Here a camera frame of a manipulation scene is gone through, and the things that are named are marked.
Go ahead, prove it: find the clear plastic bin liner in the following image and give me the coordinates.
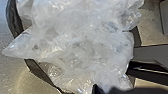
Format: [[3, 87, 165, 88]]
[[1, 0, 146, 94]]

